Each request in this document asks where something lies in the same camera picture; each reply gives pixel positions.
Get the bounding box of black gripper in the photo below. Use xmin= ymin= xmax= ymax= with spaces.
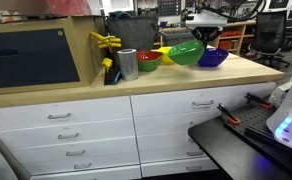
xmin=189 ymin=26 xmax=224 ymax=47

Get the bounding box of blue plastic bowl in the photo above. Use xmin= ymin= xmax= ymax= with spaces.
xmin=196 ymin=47 xmax=230 ymax=68

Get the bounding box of green plastic bowl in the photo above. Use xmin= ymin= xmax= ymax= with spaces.
xmin=137 ymin=57 xmax=163 ymax=73
xmin=167 ymin=39 xmax=206 ymax=66

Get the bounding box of yellow plastic bowl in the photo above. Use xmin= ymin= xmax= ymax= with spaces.
xmin=157 ymin=46 xmax=177 ymax=65

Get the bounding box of orange storage bin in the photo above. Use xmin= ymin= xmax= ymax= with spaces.
xmin=218 ymin=39 xmax=234 ymax=51
xmin=220 ymin=29 xmax=243 ymax=39

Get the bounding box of grey plastic storage bin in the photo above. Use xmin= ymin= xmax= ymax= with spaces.
xmin=160 ymin=28 xmax=196 ymax=48

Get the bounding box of wooden shelf unit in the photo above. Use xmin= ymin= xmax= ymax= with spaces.
xmin=152 ymin=19 xmax=258 ymax=56

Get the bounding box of black mesh office chair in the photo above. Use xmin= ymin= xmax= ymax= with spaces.
xmin=248 ymin=9 xmax=292 ymax=70

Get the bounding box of grey fabric basket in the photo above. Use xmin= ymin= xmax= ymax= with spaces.
xmin=105 ymin=15 xmax=160 ymax=57

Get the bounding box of black orange bar clamp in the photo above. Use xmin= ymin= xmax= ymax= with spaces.
xmin=216 ymin=102 xmax=241 ymax=126
xmin=244 ymin=92 xmax=274 ymax=111

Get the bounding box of silver metal cylinder cup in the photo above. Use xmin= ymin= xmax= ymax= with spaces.
xmin=116 ymin=48 xmax=140 ymax=82

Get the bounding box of black perforated board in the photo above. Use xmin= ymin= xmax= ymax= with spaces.
xmin=223 ymin=102 xmax=289 ymax=143

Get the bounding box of teal cloth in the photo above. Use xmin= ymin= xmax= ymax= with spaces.
xmin=108 ymin=10 xmax=133 ymax=20

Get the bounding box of black stand block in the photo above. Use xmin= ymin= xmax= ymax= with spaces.
xmin=103 ymin=64 xmax=123 ymax=86

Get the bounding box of black robot table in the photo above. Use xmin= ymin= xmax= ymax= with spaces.
xmin=187 ymin=101 xmax=292 ymax=180

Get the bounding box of white drawer cabinet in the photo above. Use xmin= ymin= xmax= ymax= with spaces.
xmin=0 ymin=81 xmax=278 ymax=180

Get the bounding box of red translucent sheet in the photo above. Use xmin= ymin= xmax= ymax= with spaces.
xmin=45 ymin=0 xmax=93 ymax=17

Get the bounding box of orange white patterned box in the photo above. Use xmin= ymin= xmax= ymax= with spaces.
xmin=0 ymin=9 xmax=21 ymax=24

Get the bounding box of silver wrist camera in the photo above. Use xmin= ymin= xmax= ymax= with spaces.
xmin=185 ymin=11 xmax=228 ymax=29

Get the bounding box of grey metal drawer handle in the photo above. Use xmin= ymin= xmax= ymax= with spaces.
xmin=191 ymin=99 xmax=216 ymax=108
xmin=185 ymin=150 xmax=204 ymax=158
xmin=185 ymin=165 xmax=203 ymax=172
xmin=57 ymin=132 xmax=81 ymax=141
xmin=47 ymin=112 xmax=72 ymax=121
xmin=73 ymin=162 xmax=93 ymax=170
xmin=65 ymin=149 xmax=87 ymax=158

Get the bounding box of blue handled tool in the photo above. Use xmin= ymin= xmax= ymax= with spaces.
xmin=112 ymin=69 xmax=123 ymax=84

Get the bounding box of yellow handled clamp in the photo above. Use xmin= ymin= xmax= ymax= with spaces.
xmin=89 ymin=31 xmax=123 ymax=52
xmin=101 ymin=57 xmax=114 ymax=73

